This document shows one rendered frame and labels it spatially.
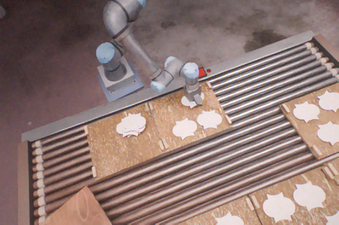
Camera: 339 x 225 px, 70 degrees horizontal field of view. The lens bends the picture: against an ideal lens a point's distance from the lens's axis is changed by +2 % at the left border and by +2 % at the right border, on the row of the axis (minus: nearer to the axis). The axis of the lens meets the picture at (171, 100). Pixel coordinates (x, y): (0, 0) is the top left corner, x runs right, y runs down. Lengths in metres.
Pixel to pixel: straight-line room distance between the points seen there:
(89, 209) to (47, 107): 1.95
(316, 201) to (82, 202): 1.11
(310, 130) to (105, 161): 1.15
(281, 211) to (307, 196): 0.15
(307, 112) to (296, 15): 2.20
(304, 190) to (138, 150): 0.86
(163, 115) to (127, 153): 0.31
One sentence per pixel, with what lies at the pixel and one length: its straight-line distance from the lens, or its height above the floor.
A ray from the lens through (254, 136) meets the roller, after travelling 1.44.
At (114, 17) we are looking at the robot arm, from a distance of 1.15.
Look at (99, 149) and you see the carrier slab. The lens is 1.48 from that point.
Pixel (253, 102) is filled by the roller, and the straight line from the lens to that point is 1.54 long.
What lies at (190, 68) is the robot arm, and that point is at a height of 1.26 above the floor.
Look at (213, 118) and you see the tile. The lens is 1.43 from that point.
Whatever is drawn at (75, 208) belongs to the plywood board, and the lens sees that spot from 1.32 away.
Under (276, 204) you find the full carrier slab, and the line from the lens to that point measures 1.34.
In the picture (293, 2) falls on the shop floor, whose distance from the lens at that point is 3.78.
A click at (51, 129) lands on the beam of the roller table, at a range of 1.70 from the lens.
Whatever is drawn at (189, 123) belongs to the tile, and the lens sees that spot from 1.41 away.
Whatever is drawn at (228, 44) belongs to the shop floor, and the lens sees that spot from 3.08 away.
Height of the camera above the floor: 2.22
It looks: 59 degrees down
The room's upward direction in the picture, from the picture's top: 12 degrees counter-clockwise
